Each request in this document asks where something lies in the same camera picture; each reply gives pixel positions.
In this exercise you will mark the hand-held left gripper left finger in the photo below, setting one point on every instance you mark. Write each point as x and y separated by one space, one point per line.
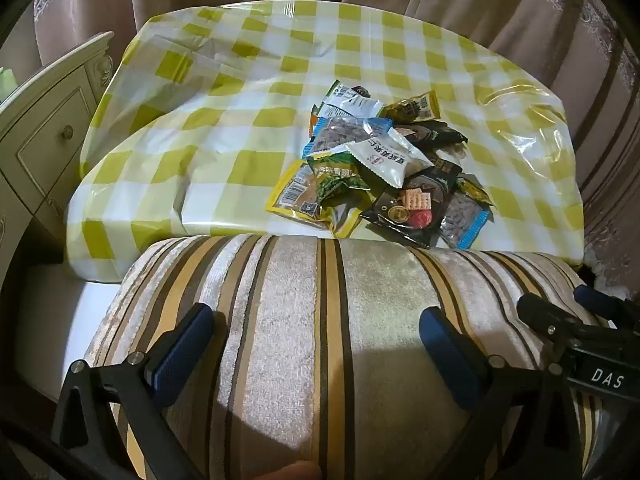
181 355

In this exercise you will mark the pile of snack packets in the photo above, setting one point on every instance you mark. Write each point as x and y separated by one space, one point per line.
390 156

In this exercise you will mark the yellow-edged nut packet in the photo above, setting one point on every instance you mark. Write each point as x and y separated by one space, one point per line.
292 196

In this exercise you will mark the yellow white checkered tablecloth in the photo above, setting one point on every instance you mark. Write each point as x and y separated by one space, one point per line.
200 160

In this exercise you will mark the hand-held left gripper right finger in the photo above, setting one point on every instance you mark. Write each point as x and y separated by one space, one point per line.
445 355

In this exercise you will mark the cream carved dresser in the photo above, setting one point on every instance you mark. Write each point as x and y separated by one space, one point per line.
45 135

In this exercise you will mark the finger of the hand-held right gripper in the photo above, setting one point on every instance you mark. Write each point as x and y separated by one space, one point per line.
597 305
545 320

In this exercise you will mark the person's left hand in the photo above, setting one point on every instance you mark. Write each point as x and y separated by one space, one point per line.
299 472

